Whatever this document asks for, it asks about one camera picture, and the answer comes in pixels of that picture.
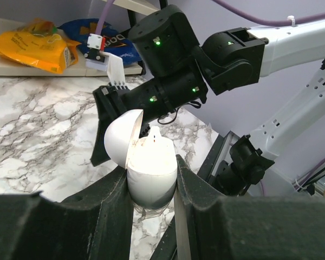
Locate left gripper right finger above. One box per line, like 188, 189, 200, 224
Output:
174, 156, 325, 259

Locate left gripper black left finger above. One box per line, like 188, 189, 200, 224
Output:
0, 167, 133, 259

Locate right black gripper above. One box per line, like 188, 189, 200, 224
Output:
90, 70, 208, 167

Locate single white earbud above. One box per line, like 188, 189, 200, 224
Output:
148, 126, 162, 142

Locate white earbud charging case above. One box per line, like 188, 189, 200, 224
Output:
104, 109, 178, 210

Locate blue Doritos bag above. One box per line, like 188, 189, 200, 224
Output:
56, 17, 143, 68

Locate orange snack bag lower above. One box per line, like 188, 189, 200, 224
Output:
0, 18, 80, 74

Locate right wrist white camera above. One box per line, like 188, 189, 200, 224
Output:
84, 34, 126, 86

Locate black frame shelf rack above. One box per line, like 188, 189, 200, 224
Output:
0, 1, 167, 76

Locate aluminium frame post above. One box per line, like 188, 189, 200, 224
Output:
292, 158, 325, 192

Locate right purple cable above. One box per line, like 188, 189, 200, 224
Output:
96, 0, 325, 36

